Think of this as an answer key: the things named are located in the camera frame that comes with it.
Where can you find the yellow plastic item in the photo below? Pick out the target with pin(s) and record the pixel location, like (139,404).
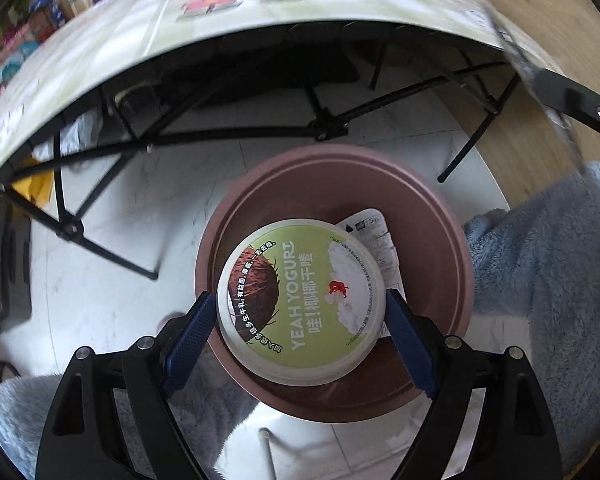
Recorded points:
(35,187)

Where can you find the black folding table frame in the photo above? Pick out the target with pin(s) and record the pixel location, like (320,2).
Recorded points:
(230,132)

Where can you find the brown trash bin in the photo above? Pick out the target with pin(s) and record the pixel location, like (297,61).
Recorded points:
(330,185)

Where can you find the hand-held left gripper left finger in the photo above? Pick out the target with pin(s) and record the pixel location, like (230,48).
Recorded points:
(190,345)

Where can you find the clear plastic wrapper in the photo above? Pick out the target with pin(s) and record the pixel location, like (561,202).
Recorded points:
(375,237)

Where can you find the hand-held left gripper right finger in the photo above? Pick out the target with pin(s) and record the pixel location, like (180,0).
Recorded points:
(410,345)

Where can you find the white grey cloth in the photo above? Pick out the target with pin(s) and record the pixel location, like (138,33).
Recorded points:
(75,132)

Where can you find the person's fluffy blue clothing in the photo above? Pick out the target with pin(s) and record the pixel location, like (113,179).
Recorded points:
(530,285)

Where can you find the green yogurt cup lid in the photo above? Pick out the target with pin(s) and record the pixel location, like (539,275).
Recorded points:
(300,300)

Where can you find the green checkered rabbit tablecloth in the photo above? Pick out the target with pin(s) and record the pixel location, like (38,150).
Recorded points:
(130,35)

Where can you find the black hard case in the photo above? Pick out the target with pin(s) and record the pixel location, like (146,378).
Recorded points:
(5,270)

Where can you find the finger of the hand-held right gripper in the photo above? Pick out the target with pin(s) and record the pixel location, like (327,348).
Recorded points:
(575,100)

